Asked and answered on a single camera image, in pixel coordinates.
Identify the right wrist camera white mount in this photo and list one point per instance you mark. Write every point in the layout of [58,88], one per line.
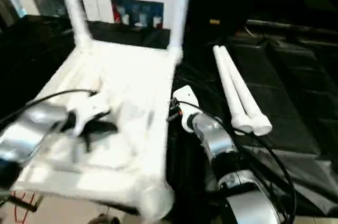
[188,97]

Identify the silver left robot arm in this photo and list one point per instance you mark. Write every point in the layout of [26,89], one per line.
[29,129]

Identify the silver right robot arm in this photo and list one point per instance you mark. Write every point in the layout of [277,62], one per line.
[219,139]

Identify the black plastic mat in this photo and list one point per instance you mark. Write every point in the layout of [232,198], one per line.
[277,102]

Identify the white plastic table leg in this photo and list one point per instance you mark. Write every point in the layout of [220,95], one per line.
[179,10]
[76,10]
[245,92]
[229,84]

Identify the white plastic table top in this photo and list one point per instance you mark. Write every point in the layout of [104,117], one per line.
[118,76]

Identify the long grey metal bar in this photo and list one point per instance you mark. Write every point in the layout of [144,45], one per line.
[290,27]

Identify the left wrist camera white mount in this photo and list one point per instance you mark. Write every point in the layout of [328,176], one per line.
[89,107]

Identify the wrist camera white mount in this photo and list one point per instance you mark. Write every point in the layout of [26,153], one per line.
[188,97]
[89,107]

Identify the black case with yellow label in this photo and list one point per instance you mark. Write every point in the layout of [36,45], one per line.
[214,21]

